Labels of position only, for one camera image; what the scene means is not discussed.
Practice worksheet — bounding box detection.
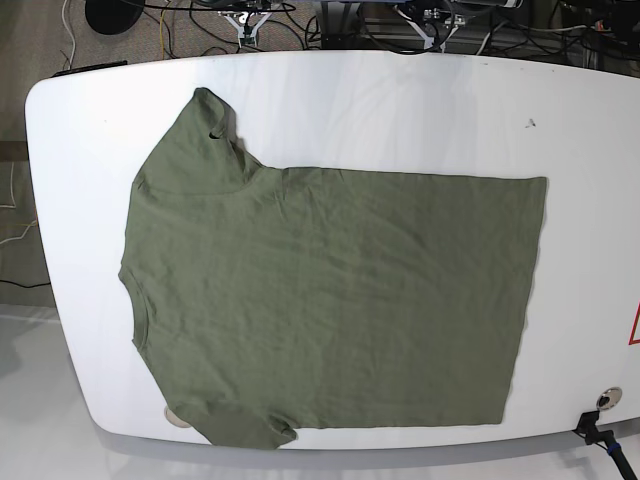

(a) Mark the olive green T-shirt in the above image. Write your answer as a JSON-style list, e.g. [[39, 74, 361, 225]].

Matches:
[[119, 88, 547, 449]]

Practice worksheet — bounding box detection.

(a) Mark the left silver table grommet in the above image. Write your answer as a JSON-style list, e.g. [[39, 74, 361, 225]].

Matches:
[[164, 406, 191, 429]]

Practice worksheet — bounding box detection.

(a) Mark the silver table grommet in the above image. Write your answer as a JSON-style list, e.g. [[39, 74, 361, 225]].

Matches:
[[164, 406, 191, 429], [596, 387, 623, 411]]

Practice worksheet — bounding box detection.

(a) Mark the black round stand base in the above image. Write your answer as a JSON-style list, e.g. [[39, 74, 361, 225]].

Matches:
[[85, 0, 145, 36]]

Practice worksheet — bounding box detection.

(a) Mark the red triangle sticker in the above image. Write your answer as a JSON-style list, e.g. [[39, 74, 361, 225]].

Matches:
[[628, 305, 640, 345]]

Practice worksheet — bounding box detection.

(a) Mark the right silver table grommet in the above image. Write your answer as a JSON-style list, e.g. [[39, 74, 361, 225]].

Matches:
[[596, 387, 623, 411]]

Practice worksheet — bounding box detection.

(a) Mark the aluminium frame base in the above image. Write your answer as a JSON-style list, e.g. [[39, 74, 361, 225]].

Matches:
[[305, 1, 517, 54]]

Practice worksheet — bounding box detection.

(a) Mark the black clamp with cable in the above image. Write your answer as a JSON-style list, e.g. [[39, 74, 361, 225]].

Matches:
[[573, 411, 638, 480]]

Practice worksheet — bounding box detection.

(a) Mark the white floor cable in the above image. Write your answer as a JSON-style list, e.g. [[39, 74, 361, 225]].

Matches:
[[60, 0, 77, 71]]

